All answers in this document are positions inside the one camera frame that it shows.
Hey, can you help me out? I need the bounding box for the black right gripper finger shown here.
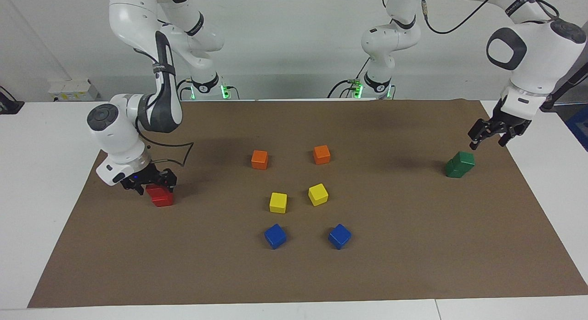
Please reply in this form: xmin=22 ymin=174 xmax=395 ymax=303
xmin=120 ymin=178 xmax=143 ymax=196
xmin=160 ymin=169 xmax=178 ymax=193

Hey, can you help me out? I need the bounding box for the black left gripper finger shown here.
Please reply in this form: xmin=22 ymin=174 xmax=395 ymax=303
xmin=498 ymin=124 xmax=529 ymax=148
xmin=468 ymin=120 xmax=495 ymax=151

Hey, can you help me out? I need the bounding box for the green wooden block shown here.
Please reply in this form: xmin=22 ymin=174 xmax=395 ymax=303
xmin=445 ymin=160 xmax=469 ymax=179
xmin=452 ymin=151 xmax=476 ymax=169

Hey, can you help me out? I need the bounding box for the black tripod stand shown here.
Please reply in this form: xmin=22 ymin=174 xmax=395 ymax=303
xmin=540 ymin=65 xmax=588 ymax=112

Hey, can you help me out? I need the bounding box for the blue box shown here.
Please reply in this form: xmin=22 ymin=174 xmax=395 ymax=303
xmin=566 ymin=104 xmax=588 ymax=152

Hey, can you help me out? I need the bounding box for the yellow wooden block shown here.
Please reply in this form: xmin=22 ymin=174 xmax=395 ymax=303
xmin=308 ymin=183 xmax=329 ymax=207
xmin=269 ymin=192 xmax=288 ymax=214

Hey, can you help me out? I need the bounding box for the blue wooden block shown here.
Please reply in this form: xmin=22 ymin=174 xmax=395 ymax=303
xmin=264 ymin=224 xmax=288 ymax=250
xmin=328 ymin=224 xmax=353 ymax=250

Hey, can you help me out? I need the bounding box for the brown table mat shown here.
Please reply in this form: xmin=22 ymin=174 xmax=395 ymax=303
xmin=28 ymin=100 xmax=588 ymax=308

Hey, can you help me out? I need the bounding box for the black stand foot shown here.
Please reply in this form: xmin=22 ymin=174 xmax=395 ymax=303
xmin=0 ymin=86 xmax=25 ymax=115

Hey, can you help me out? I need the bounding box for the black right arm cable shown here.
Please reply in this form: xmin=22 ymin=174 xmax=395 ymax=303
xmin=136 ymin=49 xmax=195 ymax=168

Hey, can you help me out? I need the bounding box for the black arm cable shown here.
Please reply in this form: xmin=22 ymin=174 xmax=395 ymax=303
xmin=420 ymin=0 xmax=561 ymax=35
xmin=136 ymin=49 xmax=195 ymax=168

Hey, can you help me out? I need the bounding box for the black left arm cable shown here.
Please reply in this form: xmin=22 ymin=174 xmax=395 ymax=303
xmin=420 ymin=0 xmax=561 ymax=35

